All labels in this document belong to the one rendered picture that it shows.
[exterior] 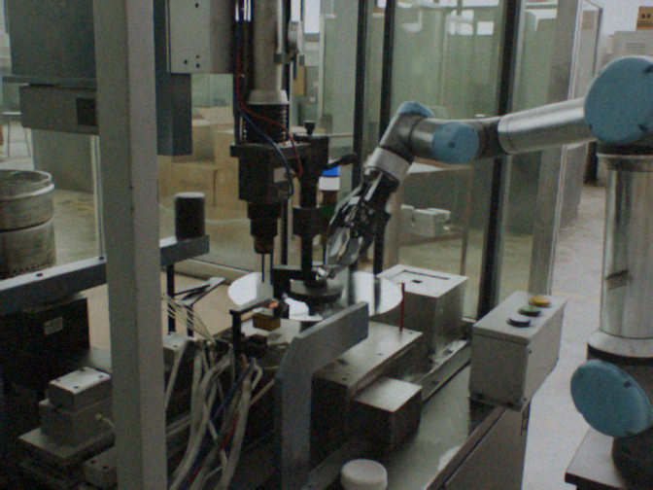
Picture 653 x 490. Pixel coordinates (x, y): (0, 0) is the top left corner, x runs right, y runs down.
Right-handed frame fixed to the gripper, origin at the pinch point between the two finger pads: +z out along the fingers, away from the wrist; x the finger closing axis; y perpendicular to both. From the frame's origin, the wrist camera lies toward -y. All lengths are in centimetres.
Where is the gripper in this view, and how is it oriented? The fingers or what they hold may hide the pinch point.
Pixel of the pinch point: (331, 268)
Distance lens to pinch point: 137.7
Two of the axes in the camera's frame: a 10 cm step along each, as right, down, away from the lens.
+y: 2.4, 0.5, -9.7
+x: 8.5, 4.7, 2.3
